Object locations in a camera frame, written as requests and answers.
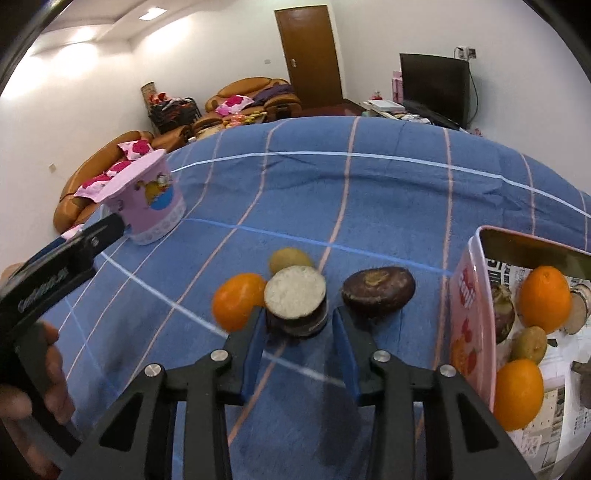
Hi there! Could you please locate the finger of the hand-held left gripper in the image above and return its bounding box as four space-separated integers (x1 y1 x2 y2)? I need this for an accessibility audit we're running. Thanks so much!
32 213 126 263

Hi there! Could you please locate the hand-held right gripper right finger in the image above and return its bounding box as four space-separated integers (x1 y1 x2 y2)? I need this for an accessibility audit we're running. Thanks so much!
331 305 539 480

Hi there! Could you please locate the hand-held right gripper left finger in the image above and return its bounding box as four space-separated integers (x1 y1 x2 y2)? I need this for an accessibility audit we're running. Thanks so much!
60 307 271 480

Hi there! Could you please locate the small orange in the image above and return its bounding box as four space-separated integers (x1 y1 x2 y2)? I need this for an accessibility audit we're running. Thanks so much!
211 273 267 332
493 359 546 432

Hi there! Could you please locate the purple sugarcane piece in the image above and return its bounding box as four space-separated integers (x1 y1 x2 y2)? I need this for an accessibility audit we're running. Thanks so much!
263 265 329 337
561 284 591 335

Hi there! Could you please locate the dark brown water chestnut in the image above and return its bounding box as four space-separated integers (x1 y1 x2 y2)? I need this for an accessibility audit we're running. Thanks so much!
342 267 416 319

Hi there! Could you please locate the small tan kiwi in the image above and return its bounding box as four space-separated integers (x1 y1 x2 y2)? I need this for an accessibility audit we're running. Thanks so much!
509 326 549 364
269 248 315 275

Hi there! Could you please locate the pink tin box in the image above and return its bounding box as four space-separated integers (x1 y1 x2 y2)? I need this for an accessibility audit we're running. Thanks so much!
450 226 591 480

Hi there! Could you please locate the large orange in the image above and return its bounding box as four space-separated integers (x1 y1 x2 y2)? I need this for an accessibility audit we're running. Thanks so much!
516 265 573 335

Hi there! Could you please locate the person's left hand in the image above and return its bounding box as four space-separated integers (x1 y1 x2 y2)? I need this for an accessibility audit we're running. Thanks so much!
0 263 77 476

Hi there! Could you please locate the long brown leather sofa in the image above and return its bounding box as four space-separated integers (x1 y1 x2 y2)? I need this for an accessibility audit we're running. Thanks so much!
53 130 155 234

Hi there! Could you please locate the pink cartoon mug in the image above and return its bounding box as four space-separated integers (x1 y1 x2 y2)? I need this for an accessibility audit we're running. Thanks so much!
90 148 187 245

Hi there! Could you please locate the black rack with clothes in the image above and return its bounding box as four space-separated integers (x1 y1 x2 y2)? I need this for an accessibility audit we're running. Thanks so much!
148 95 201 134

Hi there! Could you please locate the blue checked blanket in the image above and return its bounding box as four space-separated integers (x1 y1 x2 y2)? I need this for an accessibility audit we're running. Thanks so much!
28 116 591 480

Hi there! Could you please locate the cluttered coffee table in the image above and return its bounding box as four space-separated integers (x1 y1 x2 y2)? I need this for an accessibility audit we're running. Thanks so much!
194 113 269 139

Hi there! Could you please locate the brown leather armchair sofa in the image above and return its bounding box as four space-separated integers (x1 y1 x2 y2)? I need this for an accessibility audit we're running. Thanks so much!
191 77 303 134

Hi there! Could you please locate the newspaper liner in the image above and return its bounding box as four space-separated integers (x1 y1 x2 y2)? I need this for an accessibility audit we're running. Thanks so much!
485 256 591 478

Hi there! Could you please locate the purple blanket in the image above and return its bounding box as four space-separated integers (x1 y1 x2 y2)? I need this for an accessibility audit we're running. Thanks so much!
256 80 296 104

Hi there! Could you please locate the white television stand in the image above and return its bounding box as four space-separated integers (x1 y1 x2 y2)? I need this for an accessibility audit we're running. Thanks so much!
359 99 458 129

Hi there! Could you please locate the brown wooden door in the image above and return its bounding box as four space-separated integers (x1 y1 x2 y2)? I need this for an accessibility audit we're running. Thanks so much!
274 6 345 109

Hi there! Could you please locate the black television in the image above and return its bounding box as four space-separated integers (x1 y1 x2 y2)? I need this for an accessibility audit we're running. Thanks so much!
399 53 472 130

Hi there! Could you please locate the black power cable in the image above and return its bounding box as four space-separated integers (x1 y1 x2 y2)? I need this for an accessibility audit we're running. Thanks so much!
467 58 481 130

